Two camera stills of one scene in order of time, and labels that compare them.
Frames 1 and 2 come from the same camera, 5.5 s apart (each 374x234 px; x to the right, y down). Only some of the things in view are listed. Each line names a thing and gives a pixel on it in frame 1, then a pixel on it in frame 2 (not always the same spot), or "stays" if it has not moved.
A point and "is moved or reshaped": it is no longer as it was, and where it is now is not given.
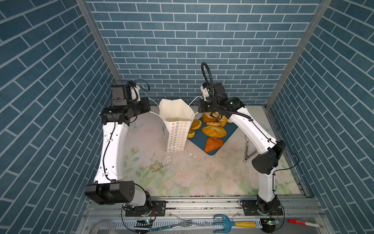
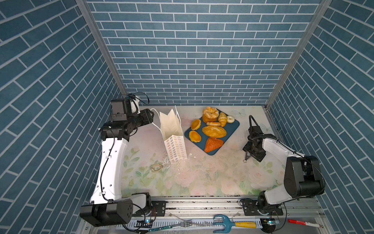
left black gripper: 144,104 -> 146,118
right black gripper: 201,104 -> 257,157
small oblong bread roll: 213,123 stays
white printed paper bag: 176,116 is moved or reshaped
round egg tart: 196,125 stays
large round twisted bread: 210,116 stays
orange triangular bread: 212,144 stays
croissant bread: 223,120 stays
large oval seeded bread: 214,131 stays
